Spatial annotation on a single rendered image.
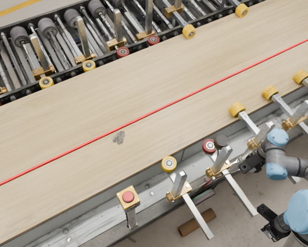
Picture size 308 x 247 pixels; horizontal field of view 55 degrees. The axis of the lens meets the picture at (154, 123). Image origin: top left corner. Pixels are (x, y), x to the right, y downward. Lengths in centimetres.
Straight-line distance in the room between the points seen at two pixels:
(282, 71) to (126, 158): 115
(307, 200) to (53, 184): 116
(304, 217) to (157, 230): 166
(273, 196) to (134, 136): 144
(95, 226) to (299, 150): 192
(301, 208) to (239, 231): 164
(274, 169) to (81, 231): 109
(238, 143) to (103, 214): 97
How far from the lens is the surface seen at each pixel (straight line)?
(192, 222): 236
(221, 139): 142
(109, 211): 180
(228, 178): 166
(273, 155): 125
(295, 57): 223
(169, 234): 241
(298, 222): 90
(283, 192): 273
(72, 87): 187
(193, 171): 189
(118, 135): 165
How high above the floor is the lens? 237
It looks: 60 degrees down
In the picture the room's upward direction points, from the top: 4 degrees clockwise
